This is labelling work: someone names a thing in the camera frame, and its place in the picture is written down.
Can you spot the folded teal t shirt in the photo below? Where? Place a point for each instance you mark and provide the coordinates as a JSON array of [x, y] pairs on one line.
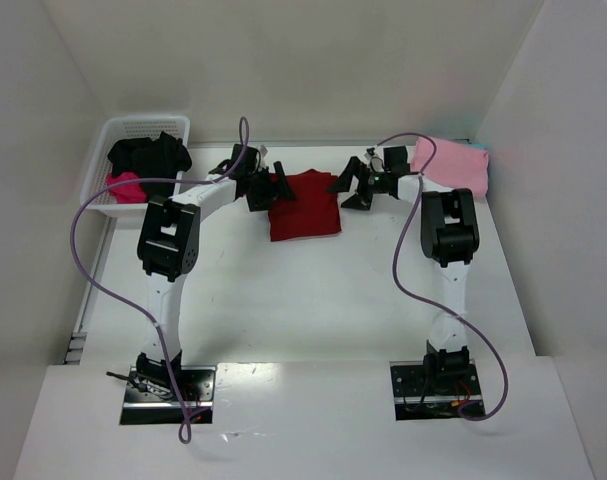
[[478, 146]]

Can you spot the black t shirt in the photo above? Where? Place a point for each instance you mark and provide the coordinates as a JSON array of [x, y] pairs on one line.
[[163, 157]]

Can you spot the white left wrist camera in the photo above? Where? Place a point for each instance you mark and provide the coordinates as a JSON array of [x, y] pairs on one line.
[[263, 151]]

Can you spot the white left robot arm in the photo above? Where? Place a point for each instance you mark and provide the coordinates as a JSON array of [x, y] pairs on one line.
[[169, 247]]

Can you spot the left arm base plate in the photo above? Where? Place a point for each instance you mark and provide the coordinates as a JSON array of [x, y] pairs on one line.
[[145, 403]]

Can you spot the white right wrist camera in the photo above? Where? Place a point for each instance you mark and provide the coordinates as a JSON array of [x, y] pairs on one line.
[[376, 163]]

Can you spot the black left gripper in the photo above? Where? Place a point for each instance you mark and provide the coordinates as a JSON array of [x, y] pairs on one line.
[[269, 185]]

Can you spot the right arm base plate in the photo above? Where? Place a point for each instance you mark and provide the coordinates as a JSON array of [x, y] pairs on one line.
[[417, 398]]

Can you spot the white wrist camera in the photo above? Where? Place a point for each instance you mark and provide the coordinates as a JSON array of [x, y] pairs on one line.
[[263, 151], [376, 163]]

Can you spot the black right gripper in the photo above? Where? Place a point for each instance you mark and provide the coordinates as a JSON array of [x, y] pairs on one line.
[[362, 183]]

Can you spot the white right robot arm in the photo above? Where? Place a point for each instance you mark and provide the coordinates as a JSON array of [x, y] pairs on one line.
[[449, 237]]

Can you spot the folded pink t shirt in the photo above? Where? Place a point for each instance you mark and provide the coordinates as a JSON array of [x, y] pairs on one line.
[[454, 165]]

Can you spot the magenta t shirt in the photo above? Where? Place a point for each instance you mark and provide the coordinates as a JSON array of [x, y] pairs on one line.
[[124, 190]]

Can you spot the dark red t shirt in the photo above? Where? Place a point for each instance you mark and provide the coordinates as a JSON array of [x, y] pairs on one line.
[[313, 213]]

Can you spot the white plastic basket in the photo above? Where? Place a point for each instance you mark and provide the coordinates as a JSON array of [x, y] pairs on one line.
[[121, 128]]

